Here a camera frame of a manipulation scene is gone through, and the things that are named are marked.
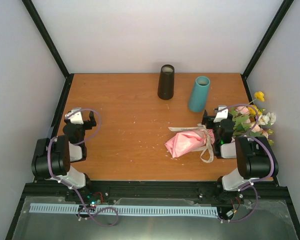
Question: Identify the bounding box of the artificial flower bunch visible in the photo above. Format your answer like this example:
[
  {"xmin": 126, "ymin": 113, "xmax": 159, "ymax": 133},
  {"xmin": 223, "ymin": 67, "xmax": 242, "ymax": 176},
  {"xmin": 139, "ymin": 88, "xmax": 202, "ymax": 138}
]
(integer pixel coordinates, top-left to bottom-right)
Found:
[{"xmin": 229, "ymin": 91, "xmax": 277, "ymax": 146}]

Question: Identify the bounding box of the cream printed ribbon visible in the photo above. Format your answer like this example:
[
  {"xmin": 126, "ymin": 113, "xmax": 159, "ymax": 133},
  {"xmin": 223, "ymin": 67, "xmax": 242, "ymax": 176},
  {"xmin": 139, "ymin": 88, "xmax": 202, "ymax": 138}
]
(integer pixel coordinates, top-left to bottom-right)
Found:
[{"xmin": 167, "ymin": 124, "xmax": 215, "ymax": 164}]

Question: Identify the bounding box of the pink bouquet wrapping paper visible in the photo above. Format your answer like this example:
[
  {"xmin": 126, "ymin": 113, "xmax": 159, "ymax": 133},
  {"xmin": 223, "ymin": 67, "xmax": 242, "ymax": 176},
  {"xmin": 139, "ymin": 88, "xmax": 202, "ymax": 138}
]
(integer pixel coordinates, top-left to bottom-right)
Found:
[{"xmin": 164, "ymin": 128, "xmax": 216, "ymax": 159}]

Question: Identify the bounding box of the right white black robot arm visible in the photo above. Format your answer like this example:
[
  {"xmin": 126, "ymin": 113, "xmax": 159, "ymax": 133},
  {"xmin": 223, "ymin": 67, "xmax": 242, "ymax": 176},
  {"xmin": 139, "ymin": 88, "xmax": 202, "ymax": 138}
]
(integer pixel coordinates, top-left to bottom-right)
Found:
[{"xmin": 201, "ymin": 109, "xmax": 279, "ymax": 192}]

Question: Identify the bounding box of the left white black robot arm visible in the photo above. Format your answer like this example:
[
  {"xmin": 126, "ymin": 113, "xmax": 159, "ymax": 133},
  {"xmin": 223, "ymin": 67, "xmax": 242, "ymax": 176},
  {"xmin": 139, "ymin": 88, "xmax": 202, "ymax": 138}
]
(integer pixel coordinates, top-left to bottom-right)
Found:
[{"xmin": 31, "ymin": 107, "xmax": 101, "ymax": 202}]

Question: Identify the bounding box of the teal cone vase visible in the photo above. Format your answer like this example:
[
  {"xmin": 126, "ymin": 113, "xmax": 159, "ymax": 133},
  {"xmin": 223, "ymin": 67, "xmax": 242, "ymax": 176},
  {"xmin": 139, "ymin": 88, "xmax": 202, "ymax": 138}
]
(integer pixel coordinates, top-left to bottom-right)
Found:
[{"xmin": 187, "ymin": 76, "xmax": 210, "ymax": 113}]

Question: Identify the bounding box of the black cone vase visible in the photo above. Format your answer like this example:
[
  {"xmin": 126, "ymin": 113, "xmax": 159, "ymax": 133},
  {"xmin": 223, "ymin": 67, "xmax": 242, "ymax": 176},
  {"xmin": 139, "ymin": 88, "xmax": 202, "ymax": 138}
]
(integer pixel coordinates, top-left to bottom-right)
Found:
[{"xmin": 157, "ymin": 64, "xmax": 175, "ymax": 100}]

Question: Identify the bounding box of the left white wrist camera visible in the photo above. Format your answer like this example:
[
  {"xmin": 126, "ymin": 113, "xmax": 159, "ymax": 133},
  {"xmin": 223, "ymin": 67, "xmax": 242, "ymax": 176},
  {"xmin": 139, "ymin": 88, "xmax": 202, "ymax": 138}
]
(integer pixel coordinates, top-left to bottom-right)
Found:
[{"xmin": 64, "ymin": 107, "xmax": 84, "ymax": 125}]

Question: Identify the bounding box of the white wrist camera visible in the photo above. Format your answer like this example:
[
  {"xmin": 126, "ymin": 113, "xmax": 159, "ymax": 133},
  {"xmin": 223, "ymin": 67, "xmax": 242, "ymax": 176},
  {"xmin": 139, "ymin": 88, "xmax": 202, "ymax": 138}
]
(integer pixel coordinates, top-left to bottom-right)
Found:
[
  {"xmin": 213, "ymin": 105, "xmax": 229, "ymax": 123},
  {"xmin": 64, "ymin": 107, "xmax": 84, "ymax": 125}
]

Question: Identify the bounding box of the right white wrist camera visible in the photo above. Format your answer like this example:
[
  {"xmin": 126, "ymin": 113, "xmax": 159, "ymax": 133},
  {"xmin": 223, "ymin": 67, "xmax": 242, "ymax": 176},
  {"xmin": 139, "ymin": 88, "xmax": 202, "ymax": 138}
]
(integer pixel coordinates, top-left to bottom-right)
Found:
[{"xmin": 213, "ymin": 105, "xmax": 229, "ymax": 123}]

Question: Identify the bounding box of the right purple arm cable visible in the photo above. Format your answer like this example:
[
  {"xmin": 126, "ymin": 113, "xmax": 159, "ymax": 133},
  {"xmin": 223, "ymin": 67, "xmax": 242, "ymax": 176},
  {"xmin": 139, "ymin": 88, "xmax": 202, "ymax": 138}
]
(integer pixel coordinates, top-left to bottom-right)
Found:
[{"xmin": 217, "ymin": 103, "xmax": 276, "ymax": 223}]

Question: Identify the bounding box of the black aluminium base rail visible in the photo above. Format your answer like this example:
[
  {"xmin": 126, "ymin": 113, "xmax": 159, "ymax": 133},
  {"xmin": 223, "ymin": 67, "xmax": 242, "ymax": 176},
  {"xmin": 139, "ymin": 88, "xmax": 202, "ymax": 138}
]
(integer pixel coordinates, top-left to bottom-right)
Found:
[{"xmin": 21, "ymin": 180, "xmax": 290, "ymax": 205}]

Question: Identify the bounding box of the light blue cable duct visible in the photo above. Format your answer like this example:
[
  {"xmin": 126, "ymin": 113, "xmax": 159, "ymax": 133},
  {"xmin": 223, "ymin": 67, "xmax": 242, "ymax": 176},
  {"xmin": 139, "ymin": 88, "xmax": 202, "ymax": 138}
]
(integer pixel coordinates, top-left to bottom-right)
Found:
[{"xmin": 28, "ymin": 203, "xmax": 218, "ymax": 218}]

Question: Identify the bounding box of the left black frame post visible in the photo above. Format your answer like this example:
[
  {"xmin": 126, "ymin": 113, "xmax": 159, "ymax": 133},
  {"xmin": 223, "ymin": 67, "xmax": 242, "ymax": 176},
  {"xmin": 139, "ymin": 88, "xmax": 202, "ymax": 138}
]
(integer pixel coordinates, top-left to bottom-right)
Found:
[{"xmin": 22, "ymin": 0, "xmax": 70, "ymax": 79}]

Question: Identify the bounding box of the black frame post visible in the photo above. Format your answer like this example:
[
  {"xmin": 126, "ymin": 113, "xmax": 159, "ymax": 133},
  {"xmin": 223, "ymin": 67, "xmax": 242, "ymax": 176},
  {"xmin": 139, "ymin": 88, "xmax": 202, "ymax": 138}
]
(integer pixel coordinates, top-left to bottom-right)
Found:
[
  {"xmin": 22, "ymin": 0, "xmax": 70, "ymax": 79},
  {"xmin": 241, "ymin": 0, "xmax": 294, "ymax": 81}
]

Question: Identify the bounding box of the right black frame post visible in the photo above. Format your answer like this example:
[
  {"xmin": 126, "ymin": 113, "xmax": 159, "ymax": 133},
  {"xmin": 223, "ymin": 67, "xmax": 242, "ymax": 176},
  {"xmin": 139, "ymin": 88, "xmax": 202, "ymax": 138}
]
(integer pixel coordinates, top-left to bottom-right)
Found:
[{"xmin": 241, "ymin": 0, "xmax": 294, "ymax": 81}]

